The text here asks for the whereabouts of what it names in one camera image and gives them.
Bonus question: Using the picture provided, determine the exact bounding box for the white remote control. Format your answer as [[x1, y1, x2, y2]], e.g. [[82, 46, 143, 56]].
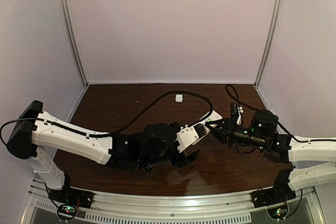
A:
[[199, 110, 223, 125]]

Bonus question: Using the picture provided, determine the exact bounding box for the white battery cover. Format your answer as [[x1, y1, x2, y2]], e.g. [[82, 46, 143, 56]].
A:
[[175, 94, 184, 103]]

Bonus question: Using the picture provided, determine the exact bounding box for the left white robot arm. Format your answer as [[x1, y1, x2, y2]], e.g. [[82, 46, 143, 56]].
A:
[[1, 101, 201, 191]]

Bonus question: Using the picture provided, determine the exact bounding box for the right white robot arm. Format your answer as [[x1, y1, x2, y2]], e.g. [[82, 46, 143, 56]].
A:
[[205, 110, 335, 191]]

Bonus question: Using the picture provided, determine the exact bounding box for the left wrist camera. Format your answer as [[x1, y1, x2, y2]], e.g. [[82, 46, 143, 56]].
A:
[[176, 123, 209, 153]]

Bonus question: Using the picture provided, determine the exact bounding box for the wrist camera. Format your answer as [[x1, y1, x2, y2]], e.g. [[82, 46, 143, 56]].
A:
[[230, 103, 244, 125], [176, 123, 209, 153]]

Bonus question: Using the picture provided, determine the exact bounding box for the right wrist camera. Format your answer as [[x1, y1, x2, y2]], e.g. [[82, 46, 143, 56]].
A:
[[230, 103, 244, 125]]

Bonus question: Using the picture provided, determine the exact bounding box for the right black camera cable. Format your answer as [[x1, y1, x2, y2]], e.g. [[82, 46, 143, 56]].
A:
[[225, 84, 336, 141]]

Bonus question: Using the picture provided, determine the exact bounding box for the black camera cable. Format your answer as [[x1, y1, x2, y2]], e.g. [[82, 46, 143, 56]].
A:
[[225, 84, 336, 141], [0, 91, 214, 146]]

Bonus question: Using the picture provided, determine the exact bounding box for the left black camera cable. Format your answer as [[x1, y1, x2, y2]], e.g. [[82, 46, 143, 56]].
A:
[[0, 91, 214, 146]]

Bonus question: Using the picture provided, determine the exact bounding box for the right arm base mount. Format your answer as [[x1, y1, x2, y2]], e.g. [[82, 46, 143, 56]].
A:
[[250, 168, 296, 221]]

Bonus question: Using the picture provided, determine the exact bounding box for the front aluminium rail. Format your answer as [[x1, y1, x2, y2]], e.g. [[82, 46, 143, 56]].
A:
[[18, 178, 327, 223]]

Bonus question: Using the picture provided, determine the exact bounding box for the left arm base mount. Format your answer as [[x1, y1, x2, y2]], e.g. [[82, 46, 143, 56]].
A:
[[45, 173, 94, 223]]

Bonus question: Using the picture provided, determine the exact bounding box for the right aluminium frame post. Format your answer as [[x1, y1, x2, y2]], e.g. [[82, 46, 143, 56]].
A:
[[254, 0, 284, 88]]

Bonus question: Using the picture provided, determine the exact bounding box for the aluminium frame post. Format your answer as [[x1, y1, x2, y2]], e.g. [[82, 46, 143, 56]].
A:
[[60, 0, 89, 88], [254, 0, 284, 88]]

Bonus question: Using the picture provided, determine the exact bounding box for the left aluminium frame post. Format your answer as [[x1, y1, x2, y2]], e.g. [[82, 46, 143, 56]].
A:
[[60, 0, 89, 88]]

